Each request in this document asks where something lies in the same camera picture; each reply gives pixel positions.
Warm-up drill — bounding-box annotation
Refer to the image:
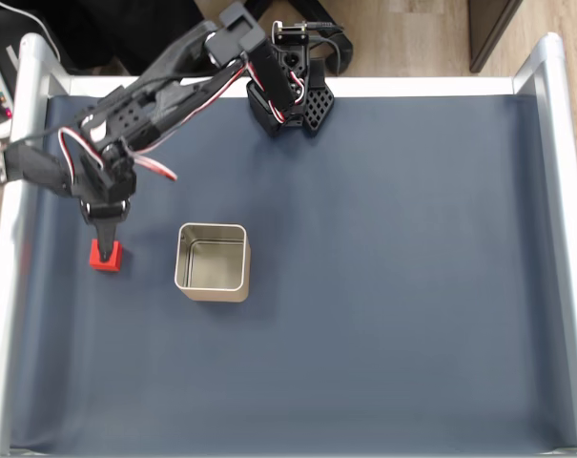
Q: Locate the large black bulky object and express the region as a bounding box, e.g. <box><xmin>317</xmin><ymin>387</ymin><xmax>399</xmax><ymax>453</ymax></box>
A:
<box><xmin>0</xmin><ymin>0</ymin><xmax>222</xmax><ymax>77</ymax></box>

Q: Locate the red cube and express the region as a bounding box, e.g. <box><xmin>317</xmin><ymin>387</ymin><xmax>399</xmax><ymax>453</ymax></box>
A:
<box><xmin>88</xmin><ymin>239</ymin><xmax>125</xmax><ymax>274</ymax></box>

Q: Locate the thin black camera cable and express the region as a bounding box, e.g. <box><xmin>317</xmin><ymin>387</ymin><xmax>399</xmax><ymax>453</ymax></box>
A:
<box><xmin>6</xmin><ymin>54</ymin><xmax>237</xmax><ymax>147</ymax></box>

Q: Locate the dark brown cabinet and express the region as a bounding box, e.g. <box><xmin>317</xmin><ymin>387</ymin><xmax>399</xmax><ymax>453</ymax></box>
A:
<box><xmin>468</xmin><ymin>0</ymin><xmax>524</xmax><ymax>73</ymax></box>

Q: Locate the black table clamp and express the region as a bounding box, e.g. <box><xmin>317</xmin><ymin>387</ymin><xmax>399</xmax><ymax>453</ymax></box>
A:
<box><xmin>310</xmin><ymin>18</ymin><xmax>355</xmax><ymax>77</ymax></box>

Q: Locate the camera module circuit board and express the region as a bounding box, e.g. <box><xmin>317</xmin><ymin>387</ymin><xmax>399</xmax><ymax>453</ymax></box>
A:
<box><xmin>0</xmin><ymin>142</ymin><xmax>74</xmax><ymax>197</ymax></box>

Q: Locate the red white black servo cable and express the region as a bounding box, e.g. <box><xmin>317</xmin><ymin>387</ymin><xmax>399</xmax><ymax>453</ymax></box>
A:
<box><xmin>171</xmin><ymin>61</ymin><xmax>251</xmax><ymax>128</ymax></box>
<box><xmin>57</xmin><ymin>126</ymin><xmax>104</xmax><ymax>176</ymax></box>
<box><xmin>125</xmin><ymin>151</ymin><xmax>178</xmax><ymax>181</ymax></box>

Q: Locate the silver metal table frame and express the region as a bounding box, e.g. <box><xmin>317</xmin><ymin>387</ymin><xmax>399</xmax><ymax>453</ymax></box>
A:
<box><xmin>0</xmin><ymin>31</ymin><xmax>577</xmax><ymax>458</ymax></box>

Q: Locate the gold square metal tin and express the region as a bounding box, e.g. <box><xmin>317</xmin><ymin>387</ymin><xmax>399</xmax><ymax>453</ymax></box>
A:
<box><xmin>174</xmin><ymin>222</ymin><xmax>251</xmax><ymax>302</ymax></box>

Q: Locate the dark blue table mat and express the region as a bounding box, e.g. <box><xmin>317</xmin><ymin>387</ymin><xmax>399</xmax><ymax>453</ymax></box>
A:
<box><xmin>9</xmin><ymin>94</ymin><xmax>577</xmax><ymax>452</ymax></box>

